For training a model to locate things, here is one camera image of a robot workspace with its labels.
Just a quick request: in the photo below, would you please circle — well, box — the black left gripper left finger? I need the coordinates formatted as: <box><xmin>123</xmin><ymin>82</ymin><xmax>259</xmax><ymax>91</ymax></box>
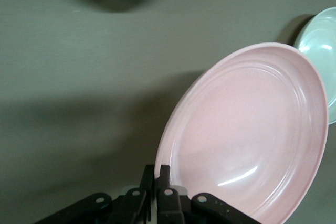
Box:
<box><xmin>34</xmin><ymin>165</ymin><xmax>155</xmax><ymax>224</ymax></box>

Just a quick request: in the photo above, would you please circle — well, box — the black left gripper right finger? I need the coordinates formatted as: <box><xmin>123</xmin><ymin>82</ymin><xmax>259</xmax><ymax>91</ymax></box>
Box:
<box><xmin>156</xmin><ymin>165</ymin><xmax>260</xmax><ymax>224</ymax></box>

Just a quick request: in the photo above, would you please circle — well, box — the pink plate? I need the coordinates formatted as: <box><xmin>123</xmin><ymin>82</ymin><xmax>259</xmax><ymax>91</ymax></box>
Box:
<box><xmin>155</xmin><ymin>42</ymin><xmax>329</xmax><ymax>224</ymax></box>

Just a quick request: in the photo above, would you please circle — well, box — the brown table cloth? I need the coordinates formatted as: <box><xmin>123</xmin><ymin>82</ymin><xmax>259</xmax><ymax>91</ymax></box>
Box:
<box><xmin>0</xmin><ymin>0</ymin><xmax>336</xmax><ymax>224</ymax></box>

